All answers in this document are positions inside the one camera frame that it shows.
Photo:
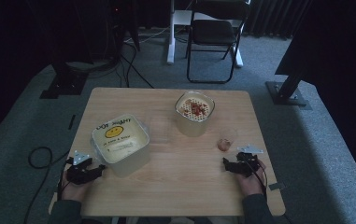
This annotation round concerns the black stand with bolted base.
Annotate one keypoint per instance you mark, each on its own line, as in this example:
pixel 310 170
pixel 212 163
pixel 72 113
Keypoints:
pixel 287 93

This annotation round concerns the grey tape piece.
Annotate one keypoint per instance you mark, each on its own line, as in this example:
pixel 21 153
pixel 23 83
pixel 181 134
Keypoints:
pixel 277 186

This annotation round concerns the cream container with strainer insert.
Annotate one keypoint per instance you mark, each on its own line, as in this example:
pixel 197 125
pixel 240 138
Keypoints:
pixel 195 112

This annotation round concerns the person's left hand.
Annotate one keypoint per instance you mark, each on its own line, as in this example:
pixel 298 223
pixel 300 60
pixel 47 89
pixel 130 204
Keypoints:
pixel 73 191

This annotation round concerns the person's right hand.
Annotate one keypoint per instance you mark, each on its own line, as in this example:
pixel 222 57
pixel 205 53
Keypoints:
pixel 253 183

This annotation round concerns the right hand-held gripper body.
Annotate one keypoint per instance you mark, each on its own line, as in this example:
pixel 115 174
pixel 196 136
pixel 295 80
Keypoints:
pixel 249 160

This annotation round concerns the small black strip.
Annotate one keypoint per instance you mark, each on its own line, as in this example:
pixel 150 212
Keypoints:
pixel 71 122

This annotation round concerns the black folding chair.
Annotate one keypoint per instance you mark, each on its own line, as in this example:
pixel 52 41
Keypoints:
pixel 213 34

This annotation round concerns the cream container with smiley lid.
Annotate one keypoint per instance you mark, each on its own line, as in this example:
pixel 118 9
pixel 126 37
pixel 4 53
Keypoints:
pixel 121 140

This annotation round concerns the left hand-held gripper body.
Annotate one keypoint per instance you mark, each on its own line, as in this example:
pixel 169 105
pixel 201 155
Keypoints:
pixel 78 174

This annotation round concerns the dark curtain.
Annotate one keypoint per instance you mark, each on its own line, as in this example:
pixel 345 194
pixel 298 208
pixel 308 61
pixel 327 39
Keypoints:
pixel 275 17

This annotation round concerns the black stand with flat base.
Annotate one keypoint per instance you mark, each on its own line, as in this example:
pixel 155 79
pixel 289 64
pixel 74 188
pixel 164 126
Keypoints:
pixel 65 82

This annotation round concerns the small clear glass cup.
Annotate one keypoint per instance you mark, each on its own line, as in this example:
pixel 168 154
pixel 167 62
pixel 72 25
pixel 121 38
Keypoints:
pixel 226 142

